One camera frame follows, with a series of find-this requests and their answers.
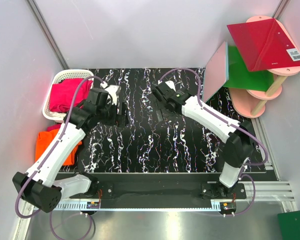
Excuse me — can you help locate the dark green board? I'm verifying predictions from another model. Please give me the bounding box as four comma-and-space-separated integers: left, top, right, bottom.
277, 210, 300, 240

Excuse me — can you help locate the white plastic laundry basket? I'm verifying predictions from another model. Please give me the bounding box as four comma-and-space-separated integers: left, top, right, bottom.
42, 69, 93, 124

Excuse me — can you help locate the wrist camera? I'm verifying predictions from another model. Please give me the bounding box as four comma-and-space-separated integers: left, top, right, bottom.
157, 80, 176, 91
100, 82, 121, 105

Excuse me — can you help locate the green plastic sheet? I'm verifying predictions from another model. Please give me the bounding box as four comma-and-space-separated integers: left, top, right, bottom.
223, 46, 274, 92

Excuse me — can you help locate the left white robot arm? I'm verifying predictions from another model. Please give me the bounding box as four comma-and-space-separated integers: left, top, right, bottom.
12, 85, 129, 213

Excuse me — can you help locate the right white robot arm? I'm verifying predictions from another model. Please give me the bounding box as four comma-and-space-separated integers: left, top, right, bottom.
151, 81, 256, 199

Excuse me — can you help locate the folded pink towel under orange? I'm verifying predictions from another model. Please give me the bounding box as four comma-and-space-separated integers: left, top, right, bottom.
46, 123, 61, 132

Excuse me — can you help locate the pink wooden tiered shelf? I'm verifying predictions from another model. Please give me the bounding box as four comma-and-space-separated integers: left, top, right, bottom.
224, 15, 300, 118

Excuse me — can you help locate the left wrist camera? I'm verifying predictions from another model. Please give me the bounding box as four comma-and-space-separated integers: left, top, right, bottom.
100, 82, 121, 105

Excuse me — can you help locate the magenta pink towel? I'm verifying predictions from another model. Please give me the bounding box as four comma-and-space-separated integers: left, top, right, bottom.
49, 78, 93, 113

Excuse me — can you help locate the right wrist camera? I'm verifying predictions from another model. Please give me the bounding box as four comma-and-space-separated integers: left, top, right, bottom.
157, 80, 176, 91

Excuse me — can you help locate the red plastic sheet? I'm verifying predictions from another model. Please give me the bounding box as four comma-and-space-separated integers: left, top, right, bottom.
227, 18, 300, 72

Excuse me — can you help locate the pink board with teal edge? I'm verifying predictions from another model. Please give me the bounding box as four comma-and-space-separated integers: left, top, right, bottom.
202, 41, 229, 103

